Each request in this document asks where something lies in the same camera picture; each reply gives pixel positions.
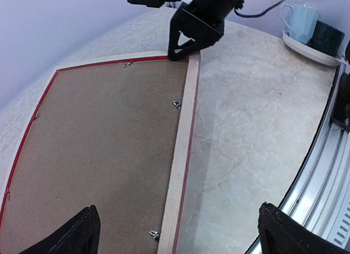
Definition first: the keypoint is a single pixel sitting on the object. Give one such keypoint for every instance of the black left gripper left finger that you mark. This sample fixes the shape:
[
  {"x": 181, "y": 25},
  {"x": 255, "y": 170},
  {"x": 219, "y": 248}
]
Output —
[{"x": 81, "y": 234}]

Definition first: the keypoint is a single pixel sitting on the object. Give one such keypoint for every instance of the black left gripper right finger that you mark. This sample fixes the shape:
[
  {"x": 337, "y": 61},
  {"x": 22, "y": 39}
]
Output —
[{"x": 281, "y": 234}]

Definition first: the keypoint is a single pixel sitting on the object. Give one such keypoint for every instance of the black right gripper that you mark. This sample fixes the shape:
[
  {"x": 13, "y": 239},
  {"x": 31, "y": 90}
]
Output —
[{"x": 198, "y": 25}]

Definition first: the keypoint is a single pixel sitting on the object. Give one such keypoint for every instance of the red wooden picture frame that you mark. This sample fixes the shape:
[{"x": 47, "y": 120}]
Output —
[{"x": 17, "y": 120}]

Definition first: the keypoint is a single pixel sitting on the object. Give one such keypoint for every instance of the brown backing board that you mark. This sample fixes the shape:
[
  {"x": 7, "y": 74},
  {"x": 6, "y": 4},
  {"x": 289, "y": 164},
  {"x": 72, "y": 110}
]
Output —
[{"x": 105, "y": 136}]

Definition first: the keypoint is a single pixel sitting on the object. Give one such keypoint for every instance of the silver turn clip bottom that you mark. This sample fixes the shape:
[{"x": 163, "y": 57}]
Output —
[{"x": 177, "y": 104}]

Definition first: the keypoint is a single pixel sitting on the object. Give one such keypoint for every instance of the silver turn clip right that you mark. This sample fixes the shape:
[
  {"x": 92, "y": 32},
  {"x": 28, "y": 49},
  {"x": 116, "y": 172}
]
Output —
[{"x": 127, "y": 64}]

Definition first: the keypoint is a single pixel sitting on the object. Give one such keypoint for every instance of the white plate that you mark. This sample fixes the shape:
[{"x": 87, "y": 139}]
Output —
[{"x": 311, "y": 53}]

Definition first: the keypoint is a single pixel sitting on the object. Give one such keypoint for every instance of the black cup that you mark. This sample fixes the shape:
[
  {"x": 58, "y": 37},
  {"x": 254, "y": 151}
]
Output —
[{"x": 326, "y": 39}]

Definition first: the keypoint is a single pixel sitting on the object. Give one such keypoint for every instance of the front aluminium rail base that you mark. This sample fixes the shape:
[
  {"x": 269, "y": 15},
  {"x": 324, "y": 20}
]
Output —
[{"x": 318, "y": 198}]

